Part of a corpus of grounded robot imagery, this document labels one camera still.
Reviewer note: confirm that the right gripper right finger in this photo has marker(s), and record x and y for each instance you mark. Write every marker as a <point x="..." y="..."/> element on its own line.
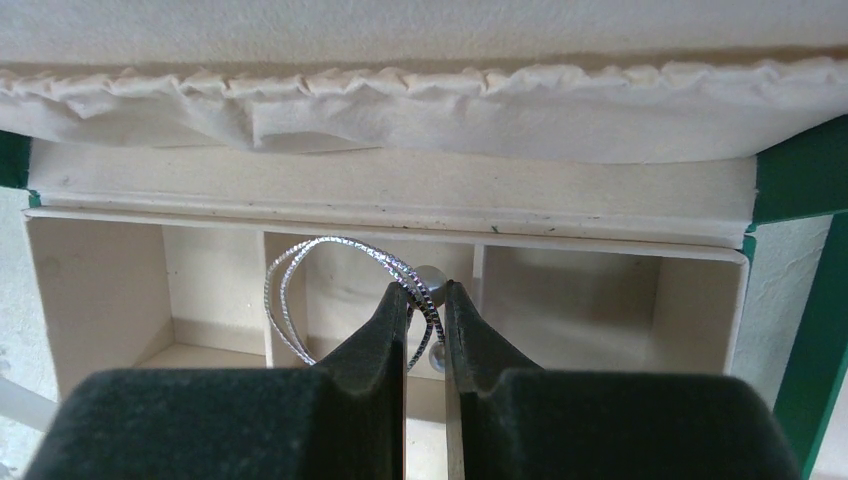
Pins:
<point x="509" y="418"/>

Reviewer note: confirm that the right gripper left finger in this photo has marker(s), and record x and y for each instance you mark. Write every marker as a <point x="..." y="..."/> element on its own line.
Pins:
<point x="341" y="418"/>

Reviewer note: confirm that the green jewelry box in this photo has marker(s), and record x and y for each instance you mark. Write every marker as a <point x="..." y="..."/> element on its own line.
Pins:
<point x="588" y="169"/>

